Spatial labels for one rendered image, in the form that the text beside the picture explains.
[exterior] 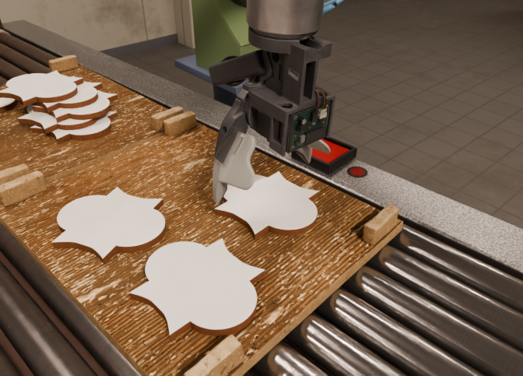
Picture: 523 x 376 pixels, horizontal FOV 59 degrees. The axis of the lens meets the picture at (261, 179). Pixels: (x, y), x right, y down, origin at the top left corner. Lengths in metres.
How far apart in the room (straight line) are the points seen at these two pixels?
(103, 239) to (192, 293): 0.14
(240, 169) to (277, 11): 0.17
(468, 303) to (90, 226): 0.44
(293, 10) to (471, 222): 0.38
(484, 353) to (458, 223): 0.21
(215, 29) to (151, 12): 3.15
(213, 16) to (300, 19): 0.75
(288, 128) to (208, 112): 0.45
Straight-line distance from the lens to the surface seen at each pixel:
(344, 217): 0.61
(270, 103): 0.48
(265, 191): 0.62
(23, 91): 0.91
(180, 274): 0.51
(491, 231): 0.68
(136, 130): 0.83
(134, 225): 0.59
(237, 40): 1.15
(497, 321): 0.56
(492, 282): 0.60
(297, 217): 0.58
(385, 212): 0.58
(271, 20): 0.45
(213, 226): 0.58
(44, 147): 0.82
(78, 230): 0.60
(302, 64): 0.45
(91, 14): 4.10
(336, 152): 0.76
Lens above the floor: 1.30
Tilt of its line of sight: 33 degrees down
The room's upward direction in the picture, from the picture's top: straight up
